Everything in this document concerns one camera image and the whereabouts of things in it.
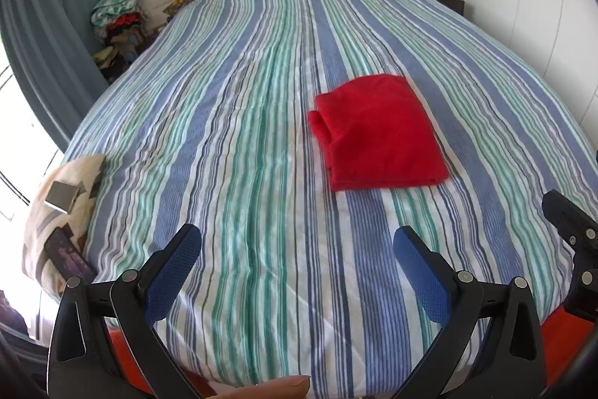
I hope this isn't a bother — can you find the person's left hand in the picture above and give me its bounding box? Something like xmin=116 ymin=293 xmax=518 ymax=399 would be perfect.
xmin=217 ymin=375 xmax=312 ymax=399

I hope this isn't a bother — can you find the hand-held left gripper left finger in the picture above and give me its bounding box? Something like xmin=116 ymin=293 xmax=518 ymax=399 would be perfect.
xmin=47 ymin=224 xmax=203 ymax=399

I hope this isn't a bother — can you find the dark smartphone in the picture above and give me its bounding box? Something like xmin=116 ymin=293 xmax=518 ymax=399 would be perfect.
xmin=44 ymin=228 xmax=96 ymax=283

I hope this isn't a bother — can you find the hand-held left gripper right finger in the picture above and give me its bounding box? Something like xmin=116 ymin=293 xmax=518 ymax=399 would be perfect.
xmin=392 ymin=226 xmax=547 ymax=399

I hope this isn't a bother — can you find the pile of mixed clothes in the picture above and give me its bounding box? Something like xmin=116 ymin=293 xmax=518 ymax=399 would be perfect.
xmin=90 ymin=0 xmax=155 ymax=84

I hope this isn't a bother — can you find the orange bed sheet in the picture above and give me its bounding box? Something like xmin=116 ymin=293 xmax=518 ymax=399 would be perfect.
xmin=105 ymin=310 xmax=598 ymax=399

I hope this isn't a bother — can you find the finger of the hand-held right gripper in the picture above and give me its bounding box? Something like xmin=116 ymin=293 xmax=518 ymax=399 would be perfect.
xmin=542 ymin=190 xmax=598 ymax=320

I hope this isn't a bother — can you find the blue green striped bedspread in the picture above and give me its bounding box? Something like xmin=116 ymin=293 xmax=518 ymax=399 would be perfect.
xmin=61 ymin=0 xmax=598 ymax=399

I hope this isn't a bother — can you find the dark wooden nightstand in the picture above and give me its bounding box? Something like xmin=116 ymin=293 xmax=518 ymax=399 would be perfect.
xmin=425 ymin=0 xmax=465 ymax=19

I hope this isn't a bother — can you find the red towel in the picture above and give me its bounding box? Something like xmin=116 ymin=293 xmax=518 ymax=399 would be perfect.
xmin=307 ymin=74 xmax=450 ymax=193

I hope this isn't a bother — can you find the small silver box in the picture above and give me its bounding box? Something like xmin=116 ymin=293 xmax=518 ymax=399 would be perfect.
xmin=44 ymin=180 xmax=82 ymax=213

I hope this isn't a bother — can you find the cream patterned pillow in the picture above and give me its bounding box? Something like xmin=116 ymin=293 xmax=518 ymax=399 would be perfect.
xmin=21 ymin=153 xmax=107 ymax=292

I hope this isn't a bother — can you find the blue grey curtain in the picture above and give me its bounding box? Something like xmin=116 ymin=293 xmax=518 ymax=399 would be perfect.
xmin=0 ymin=0 xmax=113 ymax=152

